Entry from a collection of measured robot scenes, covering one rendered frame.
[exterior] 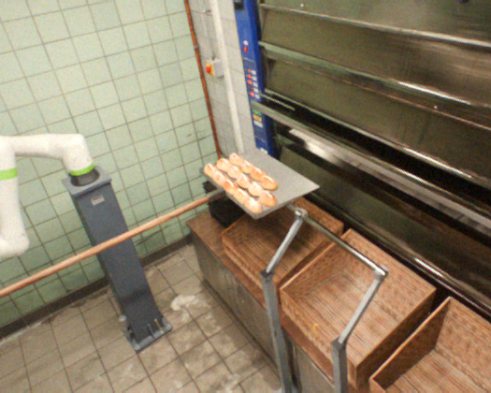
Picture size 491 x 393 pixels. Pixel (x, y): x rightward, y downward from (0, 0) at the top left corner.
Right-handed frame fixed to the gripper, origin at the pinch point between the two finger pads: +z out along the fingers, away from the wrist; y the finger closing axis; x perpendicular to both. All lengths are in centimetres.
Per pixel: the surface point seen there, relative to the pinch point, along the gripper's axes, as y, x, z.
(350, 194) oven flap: 16, -156, 28
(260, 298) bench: 62, -101, 16
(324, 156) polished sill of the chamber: 2, -156, 8
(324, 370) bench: 61, -101, 69
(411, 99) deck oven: -46, -156, 64
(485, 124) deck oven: -46, -156, 95
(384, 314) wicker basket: 60, -141, 66
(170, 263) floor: 120, -90, -112
